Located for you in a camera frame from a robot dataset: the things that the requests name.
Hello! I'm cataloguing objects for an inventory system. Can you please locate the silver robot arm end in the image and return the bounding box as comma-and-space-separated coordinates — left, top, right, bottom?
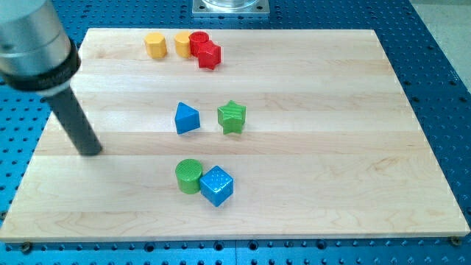
1, 0, 80, 96

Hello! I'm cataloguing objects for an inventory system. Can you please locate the green star block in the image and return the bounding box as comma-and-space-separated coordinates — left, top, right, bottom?
217, 100, 247, 134

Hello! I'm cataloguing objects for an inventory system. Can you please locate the blue triangle block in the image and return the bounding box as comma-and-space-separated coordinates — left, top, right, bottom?
174, 102, 200, 134

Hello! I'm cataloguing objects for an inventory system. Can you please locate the blue cube block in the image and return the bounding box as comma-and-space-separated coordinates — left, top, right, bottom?
199, 166, 234, 207

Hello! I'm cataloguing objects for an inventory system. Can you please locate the red star block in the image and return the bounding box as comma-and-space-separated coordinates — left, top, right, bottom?
197, 40, 222, 70

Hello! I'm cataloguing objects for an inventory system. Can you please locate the light wooden board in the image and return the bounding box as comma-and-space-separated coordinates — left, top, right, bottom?
1, 28, 470, 242

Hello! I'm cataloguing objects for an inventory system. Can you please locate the green cylinder block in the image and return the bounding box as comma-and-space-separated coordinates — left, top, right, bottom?
175, 159, 203, 194

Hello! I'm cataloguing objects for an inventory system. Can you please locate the red cylinder block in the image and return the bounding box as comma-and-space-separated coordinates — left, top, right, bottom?
188, 31, 209, 57

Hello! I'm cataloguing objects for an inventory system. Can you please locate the yellow cylinder block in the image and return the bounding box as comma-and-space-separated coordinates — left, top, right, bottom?
174, 31, 191, 58

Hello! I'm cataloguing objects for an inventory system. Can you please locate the yellow hexagon block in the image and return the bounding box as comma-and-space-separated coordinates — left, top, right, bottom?
144, 32, 167, 59

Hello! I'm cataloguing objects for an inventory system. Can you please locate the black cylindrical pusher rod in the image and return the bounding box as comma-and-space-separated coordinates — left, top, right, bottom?
46, 87, 102, 156

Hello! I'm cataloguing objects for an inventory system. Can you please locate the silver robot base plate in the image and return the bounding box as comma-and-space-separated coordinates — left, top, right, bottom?
192, 0, 270, 16

